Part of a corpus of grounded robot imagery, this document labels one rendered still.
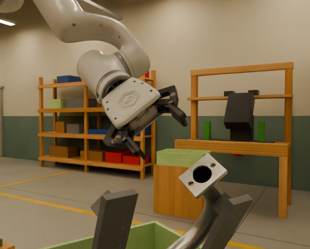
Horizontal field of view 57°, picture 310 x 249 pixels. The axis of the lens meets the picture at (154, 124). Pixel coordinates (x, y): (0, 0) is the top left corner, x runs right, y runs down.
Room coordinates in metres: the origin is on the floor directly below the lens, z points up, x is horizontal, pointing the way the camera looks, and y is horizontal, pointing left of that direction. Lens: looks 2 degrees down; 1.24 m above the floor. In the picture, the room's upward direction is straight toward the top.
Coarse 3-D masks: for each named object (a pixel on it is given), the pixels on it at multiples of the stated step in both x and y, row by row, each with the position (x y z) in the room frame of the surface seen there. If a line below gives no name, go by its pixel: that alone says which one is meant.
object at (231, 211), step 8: (224, 192) 0.42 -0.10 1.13; (216, 200) 0.41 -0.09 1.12; (224, 200) 0.41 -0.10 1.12; (232, 200) 0.39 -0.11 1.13; (240, 200) 0.39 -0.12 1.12; (248, 200) 0.40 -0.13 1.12; (216, 208) 0.41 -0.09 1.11; (224, 208) 0.39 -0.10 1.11; (232, 208) 0.38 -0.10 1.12; (240, 208) 0.40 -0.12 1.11; (224, 216) 0.39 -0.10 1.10; (232, 216) 0.40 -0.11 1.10; (240, 216) 0.41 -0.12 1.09; (216, 224) 0.40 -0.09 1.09; (224, 224) 0.40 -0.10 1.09; (232, 224) 0.41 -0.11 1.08; (216, 232) 0.40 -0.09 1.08; (224, 232) 0.41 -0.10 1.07; (232, 232) 0.43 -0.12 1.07; (208, 240) 0.42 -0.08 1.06; (216, 240) 0.41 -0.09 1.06; (224, 240) 0.43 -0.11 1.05; (208, 248) 0.42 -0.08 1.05; (216, 248) 0.43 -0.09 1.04
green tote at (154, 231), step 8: (144, 224) 0.74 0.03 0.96; (152, 224) 0.75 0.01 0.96; (160, 224) 0.74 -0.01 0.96; (136, 232) 0.72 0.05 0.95; (144, 232) 0.74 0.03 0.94; (152, 232) 0.75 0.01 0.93; (160, 232) 0.73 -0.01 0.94; (168, 232) 0.70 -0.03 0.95; (176, 232) 0.69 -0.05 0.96; (80, 240) 0.64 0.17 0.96; (88, 240) 0.65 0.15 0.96; (128, 240) 0.71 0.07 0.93; (136, 240) 0.72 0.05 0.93; (144, 240) 0.74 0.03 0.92; (152, 240) 0.75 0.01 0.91; (160, 240) 0.73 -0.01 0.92; (168, 240) 0.70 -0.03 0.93; (176, 240) 0.68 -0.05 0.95; (48, 248) 0.60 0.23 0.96; (56, 248) 0.61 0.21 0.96; (64, 248) 0.62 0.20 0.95; (72, 248) 0.63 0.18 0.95; (80, 248) 0.64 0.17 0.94; (88, 248) 0.65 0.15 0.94; (128, 248) 0.71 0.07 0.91; (136, 248) 0.72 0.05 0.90; (144, 248) 0.74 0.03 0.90; (152, 248) 0.75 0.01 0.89; (160, 248) 0.73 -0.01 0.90; (200, 248) 0.61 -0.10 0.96
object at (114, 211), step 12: (108, 192) 0.35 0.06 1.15; (120, 192) 0.34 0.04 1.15; (132, 192) 0.35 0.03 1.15; (96, 204) 0.35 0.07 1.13; (108, 204) 0.32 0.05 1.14; (120, 204) 0.34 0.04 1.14; (132, 204) 0.35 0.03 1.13; (108, 216) 0.33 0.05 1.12; (120, 216) 0.34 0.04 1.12; (132, 216) 0.36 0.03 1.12; (96, 228) 0.34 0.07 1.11; (108, 228) 0.34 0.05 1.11; (120, 228) 0.35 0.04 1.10; (96, 240) 0.34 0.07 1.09; (108, 240) 0.34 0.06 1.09; (120, 240) 0.36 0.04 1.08
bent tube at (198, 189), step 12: (204, 156) 0.40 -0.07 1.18; (192, 168) 0.40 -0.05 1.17; (204, 168) 0.40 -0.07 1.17; (216, 168) 0.38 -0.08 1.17; (180, 180) 0.39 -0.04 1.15; (192, 180) 0.39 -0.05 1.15; (204, 180) 0.43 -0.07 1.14; (216, 180) 0.38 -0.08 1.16; (192, 192) 0.38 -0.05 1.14; (204, 192) 0.38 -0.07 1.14; (216, 192) 0.41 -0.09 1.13; (204, 204) 0.46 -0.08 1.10; (204, 216) 0.46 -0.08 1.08; (216, 216) 0.45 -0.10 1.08; (192, 228) 0.48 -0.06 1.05; (204, 228) 0.46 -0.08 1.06; (180, 240) 0.47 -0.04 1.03; (192, 240) 0.47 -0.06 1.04; (204, 240) 0.47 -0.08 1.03
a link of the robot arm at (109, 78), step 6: (114, 72) 0.59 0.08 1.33; (120, 72) 0.59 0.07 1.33; (102, 78) 0.59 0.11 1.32; (108, 78) 0.58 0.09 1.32; (114, 78) 0.58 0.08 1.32; (120, 78) 0.58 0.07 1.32; (102, 84) 0.58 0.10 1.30; (108, 84) 0.58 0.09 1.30; (96, 90) 0.60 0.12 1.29; (102, 90) 0.58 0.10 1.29; (102, 96) 0.58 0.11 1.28
